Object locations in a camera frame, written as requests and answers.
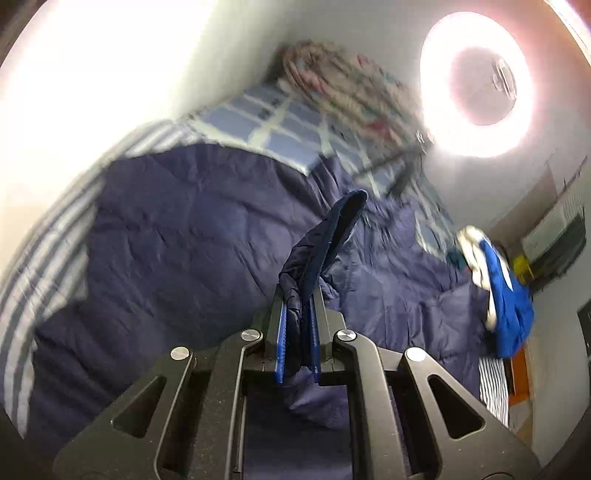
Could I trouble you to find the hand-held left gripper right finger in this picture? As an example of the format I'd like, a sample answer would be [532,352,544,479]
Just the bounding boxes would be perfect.
[309,284,541,480]

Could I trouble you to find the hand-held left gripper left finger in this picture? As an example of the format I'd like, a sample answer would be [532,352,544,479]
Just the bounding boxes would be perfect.
[53,281,301,480]

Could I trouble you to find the navy puffer jacket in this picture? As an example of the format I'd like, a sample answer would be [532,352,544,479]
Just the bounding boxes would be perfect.
[32,143,499,480]

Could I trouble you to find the blue jacket with white lining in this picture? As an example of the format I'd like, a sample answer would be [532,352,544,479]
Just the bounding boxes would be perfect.
[456,225,535,360]

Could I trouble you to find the black tripod stand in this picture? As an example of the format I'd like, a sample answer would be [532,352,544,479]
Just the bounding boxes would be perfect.
[351,138,435,199]

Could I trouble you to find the orange box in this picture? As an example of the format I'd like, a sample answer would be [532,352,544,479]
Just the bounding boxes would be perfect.
[508,348,529,400]

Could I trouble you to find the blue patterned mat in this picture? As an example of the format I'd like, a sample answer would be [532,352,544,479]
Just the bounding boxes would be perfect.
[180,80,458,254]

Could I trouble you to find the yellow box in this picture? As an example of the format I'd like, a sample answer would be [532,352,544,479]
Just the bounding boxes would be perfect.
[512,255,534,282]

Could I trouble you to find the striped bed sheet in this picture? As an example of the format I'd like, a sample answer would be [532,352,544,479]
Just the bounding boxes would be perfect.
[0,121,511,430]

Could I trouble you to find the stack of floral quilts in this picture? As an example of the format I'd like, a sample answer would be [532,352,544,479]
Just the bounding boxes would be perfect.
[274,41,428,153]

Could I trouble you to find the striped towel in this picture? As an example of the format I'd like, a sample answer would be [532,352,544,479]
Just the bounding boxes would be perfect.
[522,194,585,261]

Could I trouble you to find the ring light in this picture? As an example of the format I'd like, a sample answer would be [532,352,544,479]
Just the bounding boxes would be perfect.
[419,11,536,158]

